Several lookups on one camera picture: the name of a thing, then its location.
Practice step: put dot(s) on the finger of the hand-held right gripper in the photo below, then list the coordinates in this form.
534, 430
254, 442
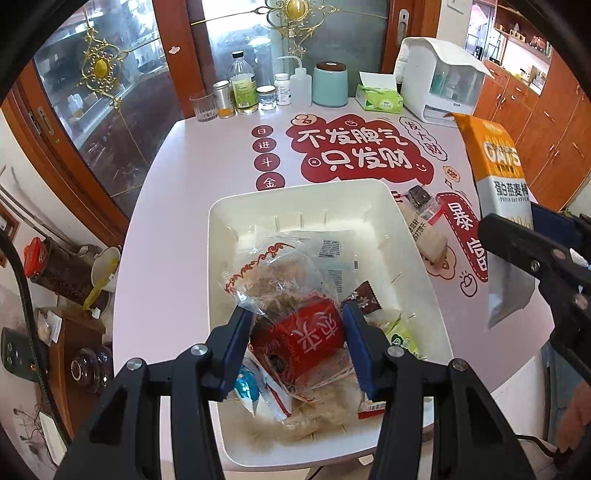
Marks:
554, 226
508, 235

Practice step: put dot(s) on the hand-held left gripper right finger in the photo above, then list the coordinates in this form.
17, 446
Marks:
358, 346

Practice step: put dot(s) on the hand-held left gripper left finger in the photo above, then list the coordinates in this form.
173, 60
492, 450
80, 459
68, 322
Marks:
238, 350

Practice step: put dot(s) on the small green snack packet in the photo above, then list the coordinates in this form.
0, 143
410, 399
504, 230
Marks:
406, 337

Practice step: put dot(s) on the red snack packet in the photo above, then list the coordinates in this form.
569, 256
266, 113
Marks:
309, 337

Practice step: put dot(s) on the orange and white oat bar bag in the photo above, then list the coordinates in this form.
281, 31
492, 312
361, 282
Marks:
498, 184

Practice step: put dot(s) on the blue and white snack packet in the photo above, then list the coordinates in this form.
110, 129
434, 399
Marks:
265, 397

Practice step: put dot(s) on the clear bag of floss cakes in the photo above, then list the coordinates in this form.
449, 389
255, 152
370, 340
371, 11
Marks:
277, 277

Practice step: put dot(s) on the white plastic basket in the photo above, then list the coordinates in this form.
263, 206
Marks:
300, 198

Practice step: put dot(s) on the person's right forearm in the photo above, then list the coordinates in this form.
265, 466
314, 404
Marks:
579, 415

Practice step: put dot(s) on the person's blue clothing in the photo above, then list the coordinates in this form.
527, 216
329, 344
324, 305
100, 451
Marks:
554, 392

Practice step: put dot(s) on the beige snack bar packet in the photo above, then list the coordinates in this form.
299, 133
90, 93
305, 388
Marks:
427, 235

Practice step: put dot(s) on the white barcode snack packet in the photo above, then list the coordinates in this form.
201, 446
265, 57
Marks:
344, 261

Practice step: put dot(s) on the dark brown clear snack packet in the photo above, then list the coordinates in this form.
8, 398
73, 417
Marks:
420, 196

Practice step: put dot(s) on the printed pink table cover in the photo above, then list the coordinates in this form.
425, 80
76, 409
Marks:
184, 230

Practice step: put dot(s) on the round glass jar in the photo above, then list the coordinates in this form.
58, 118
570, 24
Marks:
90, 369

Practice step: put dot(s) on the yellow plastic scoop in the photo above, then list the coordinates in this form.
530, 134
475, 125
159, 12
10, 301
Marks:
94, 295

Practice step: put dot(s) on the white pot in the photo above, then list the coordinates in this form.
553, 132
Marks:
108, 265

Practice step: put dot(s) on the white countertop appliance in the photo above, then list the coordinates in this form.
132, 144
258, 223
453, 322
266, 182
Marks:
418, 78

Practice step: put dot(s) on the wooden side table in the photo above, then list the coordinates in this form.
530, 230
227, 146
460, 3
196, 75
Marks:
60, 401

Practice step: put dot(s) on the green tissue box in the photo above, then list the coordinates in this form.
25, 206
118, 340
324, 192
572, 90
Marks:
381, 99

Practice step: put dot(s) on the dark jar with red lid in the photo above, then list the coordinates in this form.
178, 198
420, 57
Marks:
55, 272

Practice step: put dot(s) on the black phone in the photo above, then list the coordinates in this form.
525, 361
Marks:
16, 353

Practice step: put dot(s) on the teal canister with brown lid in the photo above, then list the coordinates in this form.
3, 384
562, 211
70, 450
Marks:
330, 85

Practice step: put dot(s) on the clear glass cup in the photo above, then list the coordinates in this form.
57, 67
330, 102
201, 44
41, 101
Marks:
203, 108

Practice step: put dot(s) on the small metal can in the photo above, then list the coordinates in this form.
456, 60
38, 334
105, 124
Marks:
224, 99

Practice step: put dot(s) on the small glass jar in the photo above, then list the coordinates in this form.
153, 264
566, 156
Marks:
266, 99

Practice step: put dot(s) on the clear squeeze bottle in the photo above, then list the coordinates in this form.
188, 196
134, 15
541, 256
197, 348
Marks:
302, 85

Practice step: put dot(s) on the glass bottle with yellow liquid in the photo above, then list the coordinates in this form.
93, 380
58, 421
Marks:
244, 90

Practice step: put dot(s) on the white pill bottle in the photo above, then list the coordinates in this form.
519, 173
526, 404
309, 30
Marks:
282, 90

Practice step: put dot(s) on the wooden frosted glass door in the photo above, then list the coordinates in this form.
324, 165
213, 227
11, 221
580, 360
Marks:
332, 37

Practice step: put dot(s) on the glass display cabinet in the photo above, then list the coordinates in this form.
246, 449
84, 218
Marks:
92, 115

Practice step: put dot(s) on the wooden wall shelf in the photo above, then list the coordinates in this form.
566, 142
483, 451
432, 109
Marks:
512, 27

